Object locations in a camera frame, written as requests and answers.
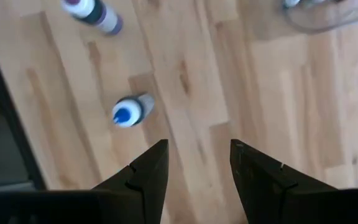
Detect large purple food coloring bottle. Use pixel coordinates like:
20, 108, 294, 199
60, 0, 124, 36

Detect large blue food coloring bottle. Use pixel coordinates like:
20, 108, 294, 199
112, 93, 155, 129

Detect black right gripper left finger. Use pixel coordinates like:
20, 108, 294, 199
92, 139, 170, 224

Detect clear plastic bin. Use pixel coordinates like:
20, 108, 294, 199
281, 0, 358, 34

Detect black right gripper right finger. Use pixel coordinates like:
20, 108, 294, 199
229, 139, 337, 224

